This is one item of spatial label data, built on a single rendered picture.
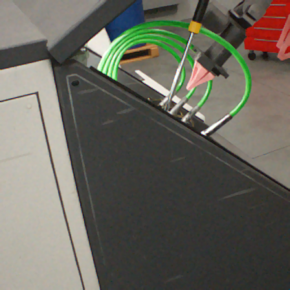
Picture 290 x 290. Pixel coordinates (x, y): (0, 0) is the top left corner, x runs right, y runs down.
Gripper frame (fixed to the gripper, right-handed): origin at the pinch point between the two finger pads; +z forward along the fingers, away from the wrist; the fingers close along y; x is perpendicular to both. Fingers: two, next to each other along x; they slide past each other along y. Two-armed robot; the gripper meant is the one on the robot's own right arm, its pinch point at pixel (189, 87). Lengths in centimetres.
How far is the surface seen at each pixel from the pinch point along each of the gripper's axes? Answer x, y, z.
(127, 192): 41.4, 11.0, 15.6
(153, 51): -479, -105, 60
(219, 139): -24.7, -28.8, 11.3
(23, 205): 46, 26, 26
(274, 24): -388, -169, -60
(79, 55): 34.3, 31.5, 2.3
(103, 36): -30.8, 21.0, 7.9
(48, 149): 44, 28, 16
